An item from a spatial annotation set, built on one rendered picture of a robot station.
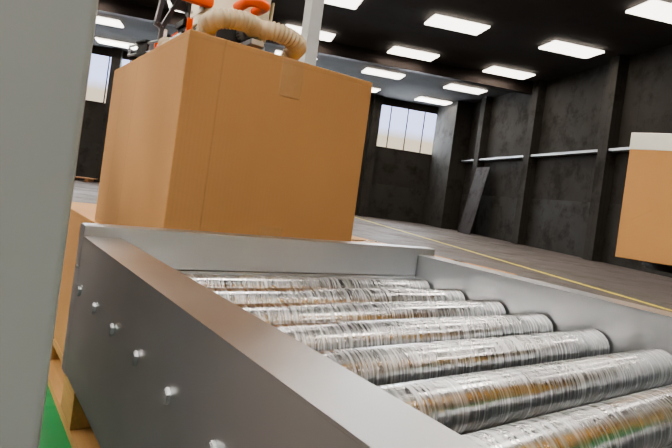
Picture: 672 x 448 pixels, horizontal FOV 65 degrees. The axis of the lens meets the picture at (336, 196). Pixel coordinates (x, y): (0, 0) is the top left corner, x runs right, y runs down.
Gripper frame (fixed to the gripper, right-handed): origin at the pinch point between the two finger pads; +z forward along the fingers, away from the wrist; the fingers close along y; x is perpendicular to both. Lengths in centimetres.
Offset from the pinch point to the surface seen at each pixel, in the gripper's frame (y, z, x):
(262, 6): 1, 0, -57
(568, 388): 8, 54, -131
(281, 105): 2, 22, -71
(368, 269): 21, 51, -80
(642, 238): 128, 38, -78
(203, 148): -12, 33, -71
